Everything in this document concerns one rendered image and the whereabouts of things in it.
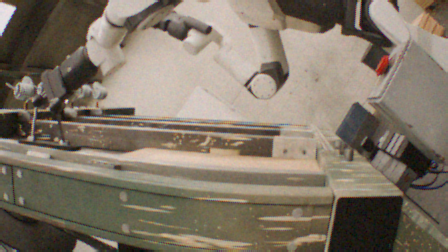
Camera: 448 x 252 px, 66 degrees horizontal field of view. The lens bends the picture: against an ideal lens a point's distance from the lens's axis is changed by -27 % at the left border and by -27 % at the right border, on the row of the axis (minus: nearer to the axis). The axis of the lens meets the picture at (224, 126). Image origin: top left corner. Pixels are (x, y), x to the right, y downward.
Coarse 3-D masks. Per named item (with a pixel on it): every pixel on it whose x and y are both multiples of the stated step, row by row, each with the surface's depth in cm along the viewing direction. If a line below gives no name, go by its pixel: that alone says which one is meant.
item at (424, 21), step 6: (420, 18) 364; (426, 18) 352; (432, 18) 352; (414, 24) 383; (420, 24) 355; (426, 24) 353; (432, 24) 352; (438, 24) 351; (426, 30) 354; (432, 30) 353; (438, 30) 352; (444, 36) 354
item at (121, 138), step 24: (24, 120) 139; (48, 120) 143; (72, 144) 135; (96, 144) 133; (120, 144) 132; (144, 144) 130; (168, 144) 129; (192, 144) 128; (216, 144) 127; (240, 144) 126; (264, 144) 125; (288, 144) 124; (312, 144) 122
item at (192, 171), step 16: (0, 144) 94; (16, 144) 92; (64, 160) 90; (80, 160) 89; (96, 160) 88; (112, 160) 87; (128, 160) 87; (144, 160) 88; (160, 160) 90; (160, 176) 86; (176, 176) 85; (192, 176) 85; (208, 176) 84; (224, 176) 84; (240, 176) 83; (256, 176) 83; (272, 176) 82; (288, 176) 82; (304, 176) 81; (320, 176) 81
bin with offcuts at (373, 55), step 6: (372, 48) 494; (378, 48) 493; (366, 54) 499; (372, 54) 496; (378, 54) 494; (384, 54) 493; (366, 60) 506; (372, 60) 500; (378, 60) 496; (372, 66) 508
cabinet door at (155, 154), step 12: (132, 156) 108; (144, 156) 111; (156, 156) 115; (168, 156) 117; (180, 156) 119; (192, 156) 120; (204, 156) 121; (216, 156) 121; (228, 156) 122; (240, 156) 124; (276, 168) 106; (288, 168) 105; (300, 168) 103; (312, 168) 104
